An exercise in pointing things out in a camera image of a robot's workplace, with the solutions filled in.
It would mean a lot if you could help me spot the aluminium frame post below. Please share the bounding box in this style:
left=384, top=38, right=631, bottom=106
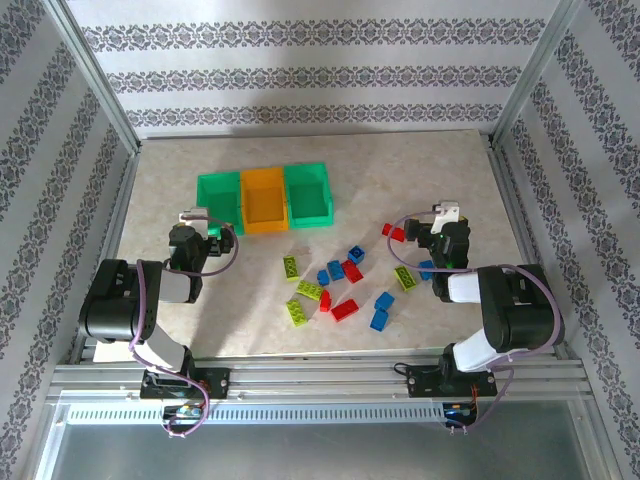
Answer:
left=43, top=0, right=143, bottom=155
left=488, top=0, right=586, bottom=149

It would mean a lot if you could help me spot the grey metal sheet panel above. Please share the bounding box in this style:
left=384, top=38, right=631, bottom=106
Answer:
left=34, top=402, right=619, bottom=480

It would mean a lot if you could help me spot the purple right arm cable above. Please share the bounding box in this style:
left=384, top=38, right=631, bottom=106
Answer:
left=387, top=212, right=565, bottom=436

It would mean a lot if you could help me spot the slotted grey cable duct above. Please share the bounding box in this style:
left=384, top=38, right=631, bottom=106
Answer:
left=65, top=403, right=447, bottom=424

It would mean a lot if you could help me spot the green plastic bin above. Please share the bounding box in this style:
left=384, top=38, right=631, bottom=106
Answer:
left=196, top=171, right=246, bottom=237
left=283, top=161, right=335, bottom=230

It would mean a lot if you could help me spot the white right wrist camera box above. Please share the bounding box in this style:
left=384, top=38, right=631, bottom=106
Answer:
left=431, top=200, right=460, bottom=232

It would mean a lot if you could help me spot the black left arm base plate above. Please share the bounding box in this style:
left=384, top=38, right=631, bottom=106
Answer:
left=141, top=367, right=231, bottom=400

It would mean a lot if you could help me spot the aluminium mounting rail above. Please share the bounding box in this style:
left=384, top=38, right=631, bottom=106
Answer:
left=47, top=355, right=587, bottom=402

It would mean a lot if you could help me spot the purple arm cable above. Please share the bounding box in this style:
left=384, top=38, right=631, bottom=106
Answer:
left=387, top=212, right=565, bottom=436
left=128, top=213, right=240, bottom=440

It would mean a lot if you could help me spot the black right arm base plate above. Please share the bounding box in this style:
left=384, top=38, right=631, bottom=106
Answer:
left=405, top=364, right=499, bottom=399

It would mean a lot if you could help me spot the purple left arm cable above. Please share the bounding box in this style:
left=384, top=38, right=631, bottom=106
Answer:
left=128, top=213, right=240, bottom=440

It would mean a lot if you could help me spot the small circuit board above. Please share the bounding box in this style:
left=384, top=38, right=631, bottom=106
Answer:
left=164, top=405, right=205, bottom=420
left=443, top=402, right=480, bottom=419

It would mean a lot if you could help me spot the aluminium side rail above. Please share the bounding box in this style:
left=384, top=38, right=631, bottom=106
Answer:
left=485, top=137, right=586, bottom=362
left=69, top=149, right=144, bottom=365

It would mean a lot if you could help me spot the orange plastic bin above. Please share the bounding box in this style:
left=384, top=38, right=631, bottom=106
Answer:
left=240, top=167, right=291, bottom=235

